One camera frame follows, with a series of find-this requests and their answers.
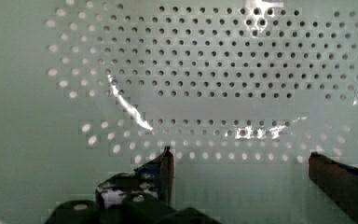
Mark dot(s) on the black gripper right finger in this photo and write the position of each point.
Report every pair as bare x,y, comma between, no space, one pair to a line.
337,180

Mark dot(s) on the green plastic strainer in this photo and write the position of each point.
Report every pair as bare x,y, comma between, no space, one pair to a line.
243,91

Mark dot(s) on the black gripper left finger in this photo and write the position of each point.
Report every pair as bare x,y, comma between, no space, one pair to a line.
141,197

